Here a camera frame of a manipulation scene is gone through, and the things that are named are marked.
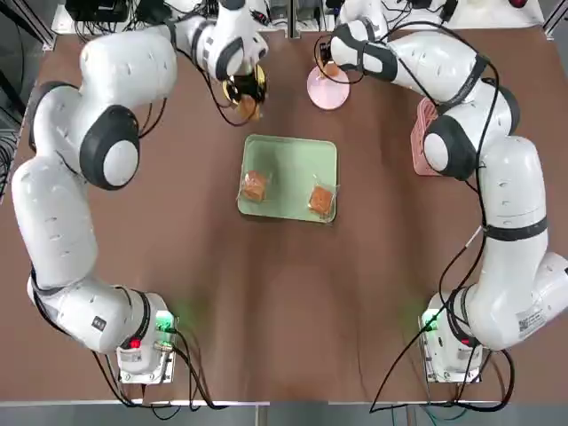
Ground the green rectangular tray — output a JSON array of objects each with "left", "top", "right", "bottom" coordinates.
[{"left": 237, "top": 134, "right": 339, "bottom": 225}]

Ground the flat black power adapter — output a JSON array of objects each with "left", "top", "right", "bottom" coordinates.
[{"left": 438, "top": 0, "right": 459, "bottom": 24}]

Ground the aluminium frame post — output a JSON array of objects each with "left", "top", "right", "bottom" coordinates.
[
  {"left": 543, "top": 0, "right": 568, "bottom": 42},
  {"left": 42, "top": 0, "right": 59, "bottom": 51},
  {"left": 286, "top": 0, "right": 301, "bottom": 41}
]

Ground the pale pinkish white plate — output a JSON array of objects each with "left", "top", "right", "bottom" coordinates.
[{"left": 306, "top": 66, "right": 351, "bottom": 111}]

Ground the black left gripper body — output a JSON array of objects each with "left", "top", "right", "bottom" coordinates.
[{"left": 223, "top": 66, "right": 270, "bottom": 105}]

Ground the green cable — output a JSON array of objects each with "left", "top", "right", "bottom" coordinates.
[{"left": 423, "top": 404, "right": 469, "bottom": 422}]

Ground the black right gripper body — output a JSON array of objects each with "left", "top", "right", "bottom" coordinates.
[{"left": 314, "top": 37, "right": 335, "bottom": 70}]

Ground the black ribbed device box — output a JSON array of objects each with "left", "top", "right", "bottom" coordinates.
[{"left": 65, "top": 0, "right": 130, "bottom": 23}]

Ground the yellow round plate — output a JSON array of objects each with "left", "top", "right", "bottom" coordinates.
[{"left": 220, "top": 66, "right": 269, "bottom": 110}]

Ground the small pink plastic basket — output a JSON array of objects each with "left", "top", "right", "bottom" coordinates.
[{"left": 410, "top": 97, "right": 445, "bottom": 178}]

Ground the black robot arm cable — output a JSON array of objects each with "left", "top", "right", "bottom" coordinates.
[
  {"left": 132, "top": 43, "right": 270, "bottom": 139},
  {"left": 312, "top": 26, "right": 501, "bottom": 232}
]

